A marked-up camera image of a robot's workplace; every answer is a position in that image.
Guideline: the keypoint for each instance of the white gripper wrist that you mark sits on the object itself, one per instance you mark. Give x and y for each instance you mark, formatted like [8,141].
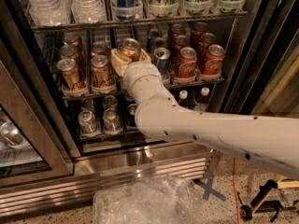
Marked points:
[139,72]

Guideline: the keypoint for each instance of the orange can lane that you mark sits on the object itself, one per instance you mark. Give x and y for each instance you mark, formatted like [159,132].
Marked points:
[101,71]
[99,49]
[130,48]

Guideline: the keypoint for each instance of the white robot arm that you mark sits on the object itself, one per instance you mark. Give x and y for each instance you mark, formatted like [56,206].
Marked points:
[269,142]

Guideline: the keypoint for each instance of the blue silver energy can front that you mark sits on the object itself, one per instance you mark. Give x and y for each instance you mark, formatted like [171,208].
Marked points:
[161,59]

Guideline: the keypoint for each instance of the blue energy can middle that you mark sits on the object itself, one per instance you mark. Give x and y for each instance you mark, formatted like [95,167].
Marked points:
[159,42]

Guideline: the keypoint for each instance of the blue energy can back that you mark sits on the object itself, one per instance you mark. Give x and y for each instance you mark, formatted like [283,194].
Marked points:
[151,35]

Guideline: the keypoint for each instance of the clear can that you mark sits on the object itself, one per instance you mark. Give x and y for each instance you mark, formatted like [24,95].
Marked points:
[87,104]
[112,121]
[110,101]
[88,123]

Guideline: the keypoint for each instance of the red cola can middle left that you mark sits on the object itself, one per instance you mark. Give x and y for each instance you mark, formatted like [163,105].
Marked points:
[179,42]

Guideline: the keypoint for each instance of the red cola can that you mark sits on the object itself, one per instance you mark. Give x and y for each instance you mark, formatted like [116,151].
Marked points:
[176,29]
[179,42]
[185,66]
[206,39]
[212,60]
[197,29]

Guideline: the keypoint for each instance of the red cola can front left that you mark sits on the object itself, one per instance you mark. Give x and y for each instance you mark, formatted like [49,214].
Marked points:
[185,66]

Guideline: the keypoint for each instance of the red cola can back left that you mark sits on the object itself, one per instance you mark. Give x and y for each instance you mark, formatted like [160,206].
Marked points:
[176,29]

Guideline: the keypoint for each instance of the clear can bottom back left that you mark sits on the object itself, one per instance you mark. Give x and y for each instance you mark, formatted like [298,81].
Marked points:
[87,104]

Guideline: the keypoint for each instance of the blue can bottom front left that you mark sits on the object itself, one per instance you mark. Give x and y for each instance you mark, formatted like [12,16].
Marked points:
[131,108]

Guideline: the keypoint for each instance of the orange can front left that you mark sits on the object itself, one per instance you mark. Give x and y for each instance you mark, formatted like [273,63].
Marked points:
[69,70]

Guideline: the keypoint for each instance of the orange can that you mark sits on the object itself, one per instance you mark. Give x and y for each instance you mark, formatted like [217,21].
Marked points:
[71,51]
[69,70]
[73,39]

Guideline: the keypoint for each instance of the orange can middle left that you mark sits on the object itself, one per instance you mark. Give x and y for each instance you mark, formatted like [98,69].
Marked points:
[71,51]

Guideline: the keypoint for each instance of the orange can back left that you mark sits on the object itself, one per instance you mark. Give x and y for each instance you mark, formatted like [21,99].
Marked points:
[73,39]

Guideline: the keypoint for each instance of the blue red can top shelf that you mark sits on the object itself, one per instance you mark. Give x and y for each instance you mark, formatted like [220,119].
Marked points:
[125,9]

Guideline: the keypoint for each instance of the red cola can back right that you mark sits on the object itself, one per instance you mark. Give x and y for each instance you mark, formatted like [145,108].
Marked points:
[197,29]

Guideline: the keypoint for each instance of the clear can bottom front left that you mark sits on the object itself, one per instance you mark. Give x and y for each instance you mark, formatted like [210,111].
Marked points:
[88,123]

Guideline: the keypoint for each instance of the red cola can middle right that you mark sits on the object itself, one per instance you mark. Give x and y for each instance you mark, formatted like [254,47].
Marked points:
[206,39]

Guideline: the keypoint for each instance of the red cola can front right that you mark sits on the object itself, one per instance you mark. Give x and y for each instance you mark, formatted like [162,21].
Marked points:
[212,60]

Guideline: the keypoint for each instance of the stainless steel fridge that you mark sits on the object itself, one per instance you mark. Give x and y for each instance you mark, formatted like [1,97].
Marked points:
[105,160]

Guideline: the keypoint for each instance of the open glass fridge door left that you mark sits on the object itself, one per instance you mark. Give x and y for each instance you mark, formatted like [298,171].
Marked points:
[30,121]

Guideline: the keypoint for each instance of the right glass fridge door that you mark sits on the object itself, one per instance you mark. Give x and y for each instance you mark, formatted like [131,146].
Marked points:
[264,79]

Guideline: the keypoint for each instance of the white capped bottle left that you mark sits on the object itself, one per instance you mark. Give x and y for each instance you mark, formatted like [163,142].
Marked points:
[183,99]

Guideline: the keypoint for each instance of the white capped bottle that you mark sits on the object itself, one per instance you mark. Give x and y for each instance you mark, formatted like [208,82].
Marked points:
[201,99]
[183,99]

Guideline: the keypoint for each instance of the clear water bottle right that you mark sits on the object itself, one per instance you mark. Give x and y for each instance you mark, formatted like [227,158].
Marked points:
[88,11]

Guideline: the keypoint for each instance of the clear water bottle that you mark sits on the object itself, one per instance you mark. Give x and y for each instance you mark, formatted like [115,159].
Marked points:
[50,12]
[88,11]

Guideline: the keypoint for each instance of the white capped bottle right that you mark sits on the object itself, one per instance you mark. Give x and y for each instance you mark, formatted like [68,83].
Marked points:
[201,99]

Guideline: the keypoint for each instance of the clear water bottle left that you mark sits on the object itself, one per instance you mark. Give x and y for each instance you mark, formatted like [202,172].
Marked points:
[50,12]

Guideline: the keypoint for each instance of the clear plastic container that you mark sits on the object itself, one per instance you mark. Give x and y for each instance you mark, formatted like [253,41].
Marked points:
[159,200]

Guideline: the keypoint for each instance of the blue tape cross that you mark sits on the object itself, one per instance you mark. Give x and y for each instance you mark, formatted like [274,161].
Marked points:
[207,186]

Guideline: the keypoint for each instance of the yellow black wheeled stand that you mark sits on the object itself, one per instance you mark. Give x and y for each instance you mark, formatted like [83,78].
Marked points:
[271,199]

